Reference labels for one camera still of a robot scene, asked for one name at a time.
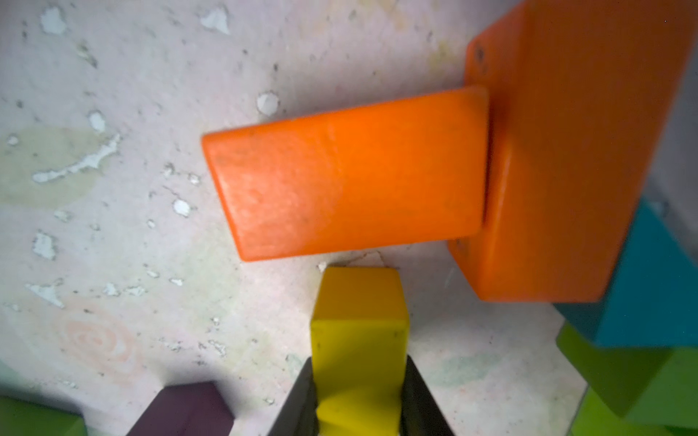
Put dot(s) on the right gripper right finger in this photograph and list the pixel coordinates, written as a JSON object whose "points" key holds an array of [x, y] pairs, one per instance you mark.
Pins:
{"points": [[421, 415]]}

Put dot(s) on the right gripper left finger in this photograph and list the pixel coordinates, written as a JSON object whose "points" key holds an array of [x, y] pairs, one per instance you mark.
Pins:
{"points": [[298, 417]]}

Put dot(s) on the yellow block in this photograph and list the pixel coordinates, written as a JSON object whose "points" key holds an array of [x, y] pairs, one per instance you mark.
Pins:
{"points": [[359, 335]]}

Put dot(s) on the green block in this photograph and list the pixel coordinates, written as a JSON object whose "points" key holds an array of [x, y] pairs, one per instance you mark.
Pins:
{"points": [[655, 386], [23, 418], [594, 418]]}

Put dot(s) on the orange block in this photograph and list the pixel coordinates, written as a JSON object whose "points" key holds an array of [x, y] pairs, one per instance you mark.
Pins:
{"points": [[400, 172], [580, 92]]}

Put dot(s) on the teal triangle block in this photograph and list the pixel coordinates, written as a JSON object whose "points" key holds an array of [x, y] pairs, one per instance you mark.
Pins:
{"points": [[651, 299]]}

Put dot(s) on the purple cube block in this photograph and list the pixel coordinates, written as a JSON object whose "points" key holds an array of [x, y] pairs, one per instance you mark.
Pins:
{"points": [[186, 409]]}

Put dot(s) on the green block front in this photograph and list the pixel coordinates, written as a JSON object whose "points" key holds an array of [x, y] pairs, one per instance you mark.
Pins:
{"points": [[23, 418]]}

